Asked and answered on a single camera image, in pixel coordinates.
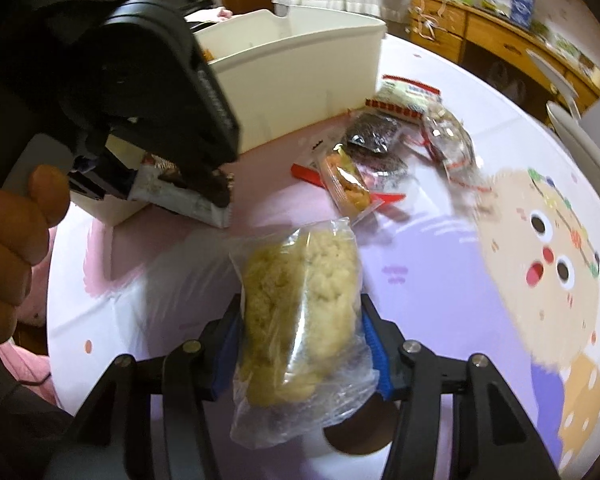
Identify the dark chocolate cake packet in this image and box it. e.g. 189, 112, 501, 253
342, 111, 412, 173

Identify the white plastic storage tray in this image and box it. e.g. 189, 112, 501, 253
70, 6, 387, 226

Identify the wooden desk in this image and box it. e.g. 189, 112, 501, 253
410, 0, 600, 111

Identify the white red label packet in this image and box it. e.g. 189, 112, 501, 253
365, 74, 442, 122

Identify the white charging cable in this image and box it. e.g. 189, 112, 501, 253
412, 0, 451, 41

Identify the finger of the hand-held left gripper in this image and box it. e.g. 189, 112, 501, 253
125, 117, 233, 208
67, 155, 141, 202

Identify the grey office chair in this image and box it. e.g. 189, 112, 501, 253
525, 47, 600, 186

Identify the white red snack packet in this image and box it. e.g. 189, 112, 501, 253
127, 152, 231, 228

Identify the clear crumbly pastry bag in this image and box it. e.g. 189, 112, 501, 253
227, 217, 381, 448

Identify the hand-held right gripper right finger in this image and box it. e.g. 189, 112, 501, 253
360, 294, 561, 480

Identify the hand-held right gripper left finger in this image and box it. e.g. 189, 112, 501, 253
45, 292, 243, 480

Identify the cartoon printed tablecloth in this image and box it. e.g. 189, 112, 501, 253
45, 32, 600, 480

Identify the small orange snack packet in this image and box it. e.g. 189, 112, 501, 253
316, 142, 385, 223

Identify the person's left hand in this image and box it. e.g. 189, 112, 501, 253
0, 165, 72, 348

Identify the clear brown candy packet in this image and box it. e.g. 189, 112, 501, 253
420, 105, 491, 193

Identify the blue gift bag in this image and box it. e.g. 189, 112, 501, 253
510, 0, 536, 23

